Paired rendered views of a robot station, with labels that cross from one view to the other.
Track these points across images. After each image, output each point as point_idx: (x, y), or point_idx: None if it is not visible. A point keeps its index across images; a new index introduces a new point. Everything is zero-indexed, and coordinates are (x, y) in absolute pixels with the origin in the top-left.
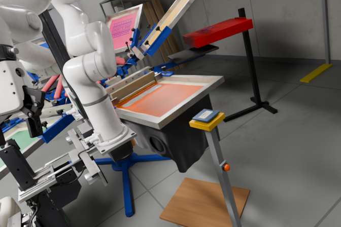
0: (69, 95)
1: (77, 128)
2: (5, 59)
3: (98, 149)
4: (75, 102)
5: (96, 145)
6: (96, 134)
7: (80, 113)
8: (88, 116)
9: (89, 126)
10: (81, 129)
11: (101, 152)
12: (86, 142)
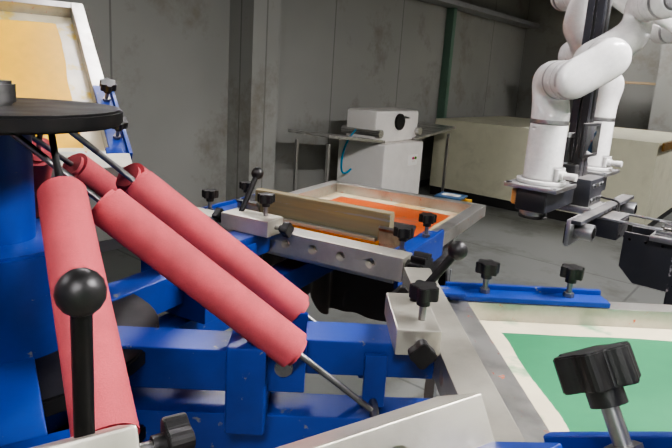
0: (590, 125)
1: (592, 183)
2: None
3: (615, 172)
4: (600, 129)
5: (613, 171)
6: (610, 156)
7: (597, 146)
8: (612, 135)
9: (586, 175)
10: (595, 177)
11: (618, 169)
12: (621, 166)
